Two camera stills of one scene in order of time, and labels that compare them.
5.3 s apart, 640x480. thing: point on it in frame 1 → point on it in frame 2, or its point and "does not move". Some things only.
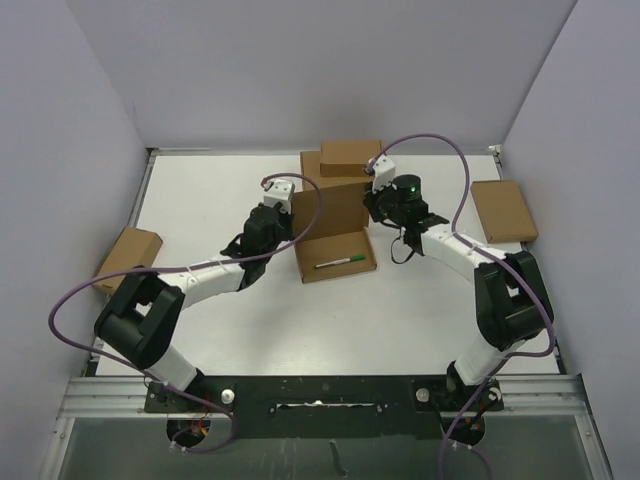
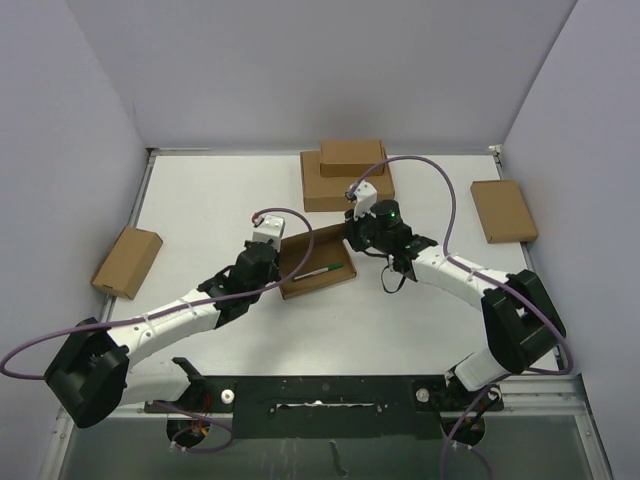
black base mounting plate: x=325 y=406 does not move
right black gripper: x=370 y=200 → x=352 y=227
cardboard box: x=503 y=211 does not move
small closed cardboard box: x=347 y=158 does not move
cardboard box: x=135 y=248 does not move
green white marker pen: x=352 y=258 → x=318 y=271
